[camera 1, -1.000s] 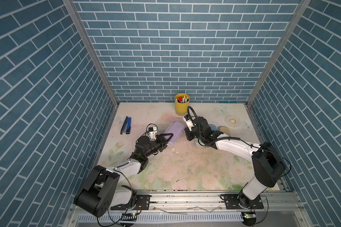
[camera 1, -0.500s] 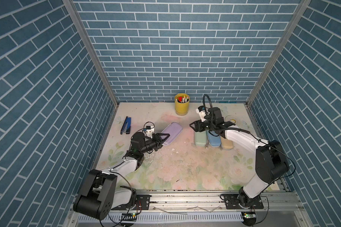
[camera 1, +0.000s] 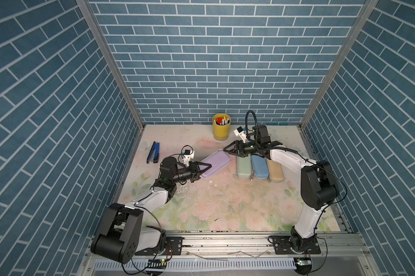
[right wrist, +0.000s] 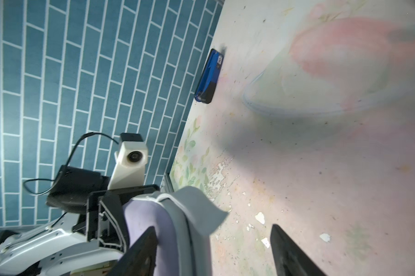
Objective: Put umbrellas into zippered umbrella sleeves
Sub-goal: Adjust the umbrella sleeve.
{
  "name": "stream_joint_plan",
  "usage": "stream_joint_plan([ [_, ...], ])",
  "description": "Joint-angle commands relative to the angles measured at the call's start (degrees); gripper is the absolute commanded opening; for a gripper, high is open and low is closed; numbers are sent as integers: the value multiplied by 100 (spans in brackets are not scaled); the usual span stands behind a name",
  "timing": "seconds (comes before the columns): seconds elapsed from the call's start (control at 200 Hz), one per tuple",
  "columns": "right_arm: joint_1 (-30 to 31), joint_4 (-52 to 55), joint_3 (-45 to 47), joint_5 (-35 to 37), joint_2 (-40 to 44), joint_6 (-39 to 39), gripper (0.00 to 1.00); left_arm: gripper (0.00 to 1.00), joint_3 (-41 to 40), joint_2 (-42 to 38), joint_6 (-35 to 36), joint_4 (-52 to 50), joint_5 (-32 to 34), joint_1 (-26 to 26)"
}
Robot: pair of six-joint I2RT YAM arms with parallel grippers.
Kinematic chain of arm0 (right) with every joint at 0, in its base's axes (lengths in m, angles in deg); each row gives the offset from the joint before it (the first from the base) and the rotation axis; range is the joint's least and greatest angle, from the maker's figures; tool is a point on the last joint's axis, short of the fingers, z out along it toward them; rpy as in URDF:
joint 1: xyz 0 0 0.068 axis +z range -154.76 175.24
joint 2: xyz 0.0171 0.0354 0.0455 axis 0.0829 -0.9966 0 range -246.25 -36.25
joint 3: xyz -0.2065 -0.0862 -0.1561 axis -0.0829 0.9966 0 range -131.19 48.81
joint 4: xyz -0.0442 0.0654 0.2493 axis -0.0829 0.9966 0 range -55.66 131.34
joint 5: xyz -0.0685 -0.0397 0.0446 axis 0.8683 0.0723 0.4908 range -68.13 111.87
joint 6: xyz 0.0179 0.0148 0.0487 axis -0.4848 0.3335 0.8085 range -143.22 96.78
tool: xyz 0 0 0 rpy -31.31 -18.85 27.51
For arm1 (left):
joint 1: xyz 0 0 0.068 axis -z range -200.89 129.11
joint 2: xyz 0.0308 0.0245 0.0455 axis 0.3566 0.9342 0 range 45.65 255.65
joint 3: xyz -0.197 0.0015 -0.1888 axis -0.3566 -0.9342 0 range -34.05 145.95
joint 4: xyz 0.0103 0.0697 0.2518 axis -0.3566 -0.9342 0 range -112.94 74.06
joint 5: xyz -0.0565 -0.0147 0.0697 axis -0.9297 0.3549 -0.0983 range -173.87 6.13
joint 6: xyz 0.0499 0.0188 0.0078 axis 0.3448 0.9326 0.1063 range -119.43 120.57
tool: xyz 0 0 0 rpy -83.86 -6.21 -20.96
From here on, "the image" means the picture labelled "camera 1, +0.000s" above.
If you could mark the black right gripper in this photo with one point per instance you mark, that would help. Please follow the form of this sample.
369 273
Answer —
238 147

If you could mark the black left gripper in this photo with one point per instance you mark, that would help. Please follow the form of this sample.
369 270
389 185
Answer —
193 171

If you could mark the grey umbrella case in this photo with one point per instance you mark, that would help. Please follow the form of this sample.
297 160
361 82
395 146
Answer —
218 160

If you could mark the grey case front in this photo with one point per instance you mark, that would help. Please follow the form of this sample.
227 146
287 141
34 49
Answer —
244 167

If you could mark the beige zippered umbrella case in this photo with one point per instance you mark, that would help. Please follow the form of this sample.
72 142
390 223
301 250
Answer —
275 171

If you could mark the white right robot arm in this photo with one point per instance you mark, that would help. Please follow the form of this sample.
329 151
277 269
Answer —
318 185

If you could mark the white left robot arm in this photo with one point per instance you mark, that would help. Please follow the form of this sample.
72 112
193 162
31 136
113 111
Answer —
120 235

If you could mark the yellow pen cup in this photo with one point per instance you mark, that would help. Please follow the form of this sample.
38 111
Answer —
221 132

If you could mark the markers in cup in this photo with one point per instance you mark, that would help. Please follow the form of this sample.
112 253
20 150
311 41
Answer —
222 120

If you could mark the blue black stapler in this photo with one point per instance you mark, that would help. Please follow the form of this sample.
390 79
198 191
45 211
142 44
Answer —
153 156

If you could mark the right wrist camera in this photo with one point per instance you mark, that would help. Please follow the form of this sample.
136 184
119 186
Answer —
240 132

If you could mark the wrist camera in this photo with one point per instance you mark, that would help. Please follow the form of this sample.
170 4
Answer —
240 132
187 155

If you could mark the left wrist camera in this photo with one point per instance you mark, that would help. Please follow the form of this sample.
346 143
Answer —
187 155

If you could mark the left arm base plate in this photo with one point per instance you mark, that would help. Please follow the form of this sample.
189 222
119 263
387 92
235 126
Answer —
174 244

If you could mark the aluminium front rail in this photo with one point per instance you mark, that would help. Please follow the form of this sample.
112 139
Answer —
244 254

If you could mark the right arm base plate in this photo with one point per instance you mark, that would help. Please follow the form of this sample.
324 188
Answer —
294 245

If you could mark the aluminium corner post left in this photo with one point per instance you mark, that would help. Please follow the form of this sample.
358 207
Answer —
99 37

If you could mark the aluminium corner post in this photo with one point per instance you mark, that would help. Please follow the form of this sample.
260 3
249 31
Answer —
343 52
99 37

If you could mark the aluminium corner post right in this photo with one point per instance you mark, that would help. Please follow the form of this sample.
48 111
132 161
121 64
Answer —
343 52

